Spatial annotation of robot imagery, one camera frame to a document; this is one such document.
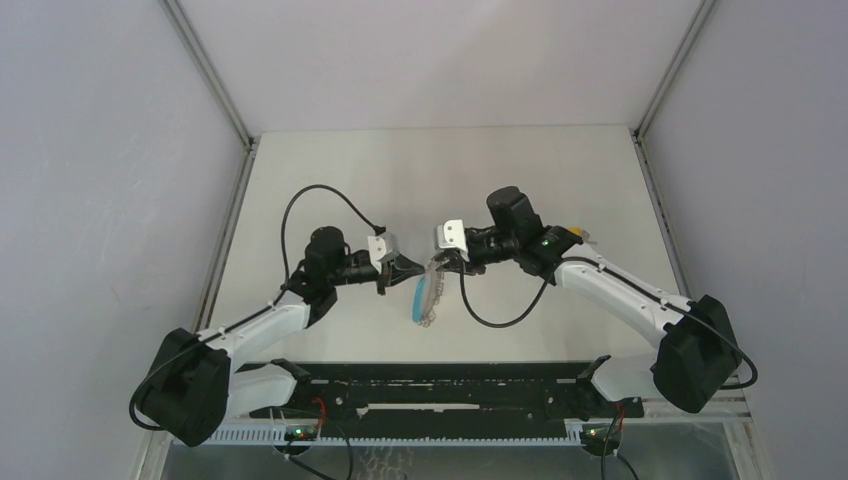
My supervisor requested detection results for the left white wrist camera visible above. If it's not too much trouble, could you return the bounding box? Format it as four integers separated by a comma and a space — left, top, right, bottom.
367, 231, 400, 274

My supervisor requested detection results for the left small circuit board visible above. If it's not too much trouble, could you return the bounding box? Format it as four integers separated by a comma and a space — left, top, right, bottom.
284, 426, 319, 443

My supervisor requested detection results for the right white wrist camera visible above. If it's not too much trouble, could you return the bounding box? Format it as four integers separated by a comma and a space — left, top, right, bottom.
434, 219, 469, 261

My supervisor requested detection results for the white slotted cable duct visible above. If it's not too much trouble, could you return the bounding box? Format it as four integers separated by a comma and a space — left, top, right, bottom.
203, 421, 584, 447

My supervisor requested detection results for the left black camera cable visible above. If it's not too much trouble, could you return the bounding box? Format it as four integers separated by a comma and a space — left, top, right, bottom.
280, 184, 387, 286

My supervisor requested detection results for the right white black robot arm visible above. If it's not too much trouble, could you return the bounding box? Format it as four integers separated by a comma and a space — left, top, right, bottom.
431, 186, 758, 416

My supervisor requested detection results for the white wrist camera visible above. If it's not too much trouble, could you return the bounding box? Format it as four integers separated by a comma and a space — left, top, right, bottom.
367, 231, 400, 274
434, 219, 469, 261

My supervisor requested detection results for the small circuit board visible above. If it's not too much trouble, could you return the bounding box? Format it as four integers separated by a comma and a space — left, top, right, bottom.
581, 427, 622, 447
284, 426, 319, 443

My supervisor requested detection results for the black camera cable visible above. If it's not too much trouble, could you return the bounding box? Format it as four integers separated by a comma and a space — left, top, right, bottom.
458, 255, 759, 391
280, 184, 387, 286

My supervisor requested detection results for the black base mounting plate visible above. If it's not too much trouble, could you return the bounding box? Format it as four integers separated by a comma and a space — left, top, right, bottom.
250, 362, 645, 437

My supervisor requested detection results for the right small circuit board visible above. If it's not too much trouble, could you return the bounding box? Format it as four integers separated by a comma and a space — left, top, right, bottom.
581, 427, 622, 447

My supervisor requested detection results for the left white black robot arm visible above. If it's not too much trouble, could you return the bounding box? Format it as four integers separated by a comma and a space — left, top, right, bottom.
128, 226, 425, 447

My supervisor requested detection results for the right black camera cable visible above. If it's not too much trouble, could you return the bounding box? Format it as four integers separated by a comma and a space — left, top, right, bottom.
458, 255, 759, 391

